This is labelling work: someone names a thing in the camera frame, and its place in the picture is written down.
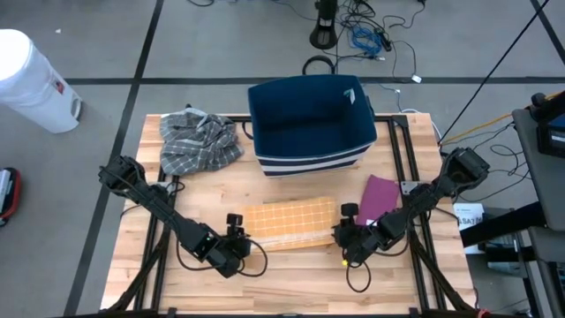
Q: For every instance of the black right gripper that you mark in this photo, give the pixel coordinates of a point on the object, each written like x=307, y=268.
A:
x=351, y=240

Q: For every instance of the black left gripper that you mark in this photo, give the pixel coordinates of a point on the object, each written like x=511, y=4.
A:
x=236, y=249

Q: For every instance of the purple towel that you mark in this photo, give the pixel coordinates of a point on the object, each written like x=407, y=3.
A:
x=377, y=199

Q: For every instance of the orange checked towel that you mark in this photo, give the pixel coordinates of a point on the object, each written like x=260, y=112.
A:
x=291, y=221

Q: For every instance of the grey checked towel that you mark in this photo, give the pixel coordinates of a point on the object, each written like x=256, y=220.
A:
x=194, y=141

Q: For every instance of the navy white striped basket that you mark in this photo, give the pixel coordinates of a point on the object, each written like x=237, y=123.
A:
x=309, y=128

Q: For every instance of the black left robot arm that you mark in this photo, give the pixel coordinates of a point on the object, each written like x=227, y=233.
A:
x=167, y=212

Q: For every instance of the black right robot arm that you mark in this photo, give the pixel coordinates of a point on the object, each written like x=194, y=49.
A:
x=424, y=199

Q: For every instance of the metal mounting plate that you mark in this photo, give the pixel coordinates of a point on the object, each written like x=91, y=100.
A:
x=408, y=187

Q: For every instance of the white paper sheet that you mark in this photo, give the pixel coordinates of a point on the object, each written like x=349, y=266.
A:
x=468, y=221

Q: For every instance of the white plug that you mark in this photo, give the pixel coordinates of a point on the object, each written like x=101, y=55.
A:
x=416, y=78

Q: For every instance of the grey side table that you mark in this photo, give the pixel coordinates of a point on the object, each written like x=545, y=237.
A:
x=534, y=176

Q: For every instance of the black power strip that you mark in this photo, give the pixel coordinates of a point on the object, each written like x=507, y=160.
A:
x=383, y=40

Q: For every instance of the black stand base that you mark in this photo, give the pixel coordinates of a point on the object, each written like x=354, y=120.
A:
x=323, y=37

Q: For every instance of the thin black pole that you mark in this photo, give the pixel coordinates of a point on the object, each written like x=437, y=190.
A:
x=494, y=71

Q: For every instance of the black equipment box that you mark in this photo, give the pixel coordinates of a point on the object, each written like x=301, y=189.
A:
x=552, y=141

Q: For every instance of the red black device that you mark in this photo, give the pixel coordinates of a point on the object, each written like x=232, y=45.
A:
x=5, y=190

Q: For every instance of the white trash bin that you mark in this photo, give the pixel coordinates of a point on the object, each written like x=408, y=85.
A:
x=31, y=84

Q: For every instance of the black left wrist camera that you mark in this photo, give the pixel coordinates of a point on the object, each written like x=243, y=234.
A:
x=235, y=221

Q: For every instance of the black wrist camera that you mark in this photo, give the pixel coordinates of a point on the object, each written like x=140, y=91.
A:
x=349, y=209
x=235, y=221

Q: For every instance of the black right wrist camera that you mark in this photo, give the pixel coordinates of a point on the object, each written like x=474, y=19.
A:
x=349, y=209

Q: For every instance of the black aluminium table frame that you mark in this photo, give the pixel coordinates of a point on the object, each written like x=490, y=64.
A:
x=399, y=120

